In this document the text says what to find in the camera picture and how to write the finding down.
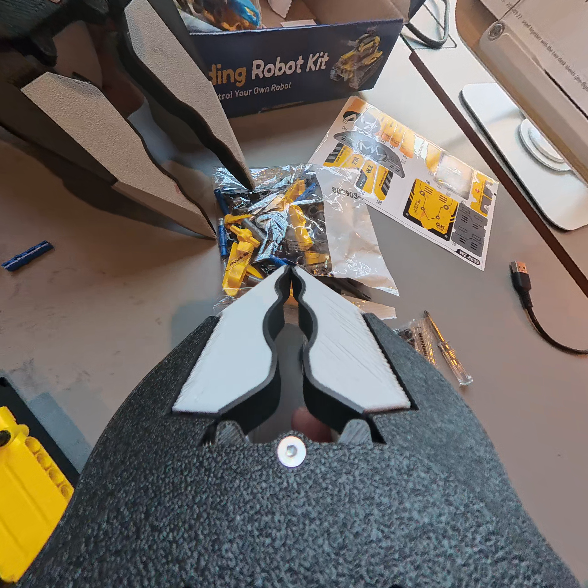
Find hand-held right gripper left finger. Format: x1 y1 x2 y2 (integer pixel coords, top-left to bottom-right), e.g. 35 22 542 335
171 266 292 433

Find blue cardboard kit box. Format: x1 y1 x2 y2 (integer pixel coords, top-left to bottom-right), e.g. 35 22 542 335
175 0 425 119

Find yellow black brick assembly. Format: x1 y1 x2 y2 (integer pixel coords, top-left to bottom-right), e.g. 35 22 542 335
0 377 81 583

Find grey desk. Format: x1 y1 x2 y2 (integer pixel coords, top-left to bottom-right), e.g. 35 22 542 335
0 32 588 588

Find black usb cable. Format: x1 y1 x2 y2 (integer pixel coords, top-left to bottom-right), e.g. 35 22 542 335
509 260 588 354

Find clear bag black red parts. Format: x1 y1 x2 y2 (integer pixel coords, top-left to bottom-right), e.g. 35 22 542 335
395 319 437 366

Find wooden document stand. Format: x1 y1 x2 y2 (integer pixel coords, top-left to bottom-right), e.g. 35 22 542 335
457 0 588 231

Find yellow black sticker sheet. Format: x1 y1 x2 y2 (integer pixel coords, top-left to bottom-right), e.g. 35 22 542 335
309 96 500 272

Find black adapter cable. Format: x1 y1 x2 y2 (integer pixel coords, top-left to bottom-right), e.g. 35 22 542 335
404 0 458 49

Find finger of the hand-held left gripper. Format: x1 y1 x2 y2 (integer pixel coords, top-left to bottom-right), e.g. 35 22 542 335
122 0 255 190
21 21 217 239

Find person's left hand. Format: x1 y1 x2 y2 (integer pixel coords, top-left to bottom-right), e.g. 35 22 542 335
102 45 149 124

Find clear bag yellow grey parts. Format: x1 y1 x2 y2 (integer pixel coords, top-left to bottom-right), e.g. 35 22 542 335
212 163 399 318

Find small clear-handled screwdriver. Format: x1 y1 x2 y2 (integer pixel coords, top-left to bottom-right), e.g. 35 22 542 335
422 310 474 386

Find clear bag yellow gear parts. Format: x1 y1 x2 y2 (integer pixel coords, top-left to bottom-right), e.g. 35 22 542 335
181 0 262 32

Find printed instruction sheet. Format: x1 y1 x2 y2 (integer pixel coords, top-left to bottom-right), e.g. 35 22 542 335
501 0 588 118

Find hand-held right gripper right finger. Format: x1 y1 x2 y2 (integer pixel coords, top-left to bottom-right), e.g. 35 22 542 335
292 266 412 433

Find small blue connector pin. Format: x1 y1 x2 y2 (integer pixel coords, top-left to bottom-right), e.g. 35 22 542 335
1 240 54 272

